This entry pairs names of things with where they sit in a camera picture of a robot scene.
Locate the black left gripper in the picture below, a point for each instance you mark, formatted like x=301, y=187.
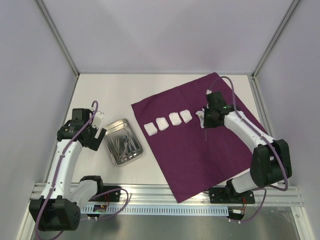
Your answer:
x=91, y=143

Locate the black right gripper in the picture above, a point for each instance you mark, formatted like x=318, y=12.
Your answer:
x=207, y=119

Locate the packaged blade pouch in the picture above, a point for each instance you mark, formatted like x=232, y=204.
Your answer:
x=200, y=115

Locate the stainless steel tray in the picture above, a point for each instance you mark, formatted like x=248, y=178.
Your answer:
x=120, y=128

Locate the white gauze pad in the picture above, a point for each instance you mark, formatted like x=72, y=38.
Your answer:
x=186, y=115
x=150, y=128
x=175, y=119
x=162, y=123

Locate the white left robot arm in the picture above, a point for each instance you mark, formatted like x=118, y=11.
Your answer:
x=59, y=208

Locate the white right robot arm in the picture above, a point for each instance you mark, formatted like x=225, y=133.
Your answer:
x=270, y=162

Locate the purple cloth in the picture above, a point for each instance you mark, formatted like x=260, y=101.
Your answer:
x=190, y=164

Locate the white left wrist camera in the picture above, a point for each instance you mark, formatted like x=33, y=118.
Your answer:
x=96, y=121

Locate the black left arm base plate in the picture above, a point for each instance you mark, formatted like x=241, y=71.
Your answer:
x=113, y=195

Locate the aluminium front rail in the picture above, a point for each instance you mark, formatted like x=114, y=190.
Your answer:
x=161, y=194

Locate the white slotted cable duct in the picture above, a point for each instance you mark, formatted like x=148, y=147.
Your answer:
x=165, y=210

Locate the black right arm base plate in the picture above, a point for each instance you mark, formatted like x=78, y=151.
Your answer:
x=219, y=195

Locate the aluminium left frame post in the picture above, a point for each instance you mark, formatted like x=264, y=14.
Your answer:
x=57, y=36

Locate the aluminium frame post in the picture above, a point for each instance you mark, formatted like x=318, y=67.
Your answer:
x=294, y=5
x=57, y=36

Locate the aluminium right frame post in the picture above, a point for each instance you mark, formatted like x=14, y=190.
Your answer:
x=294, y=5

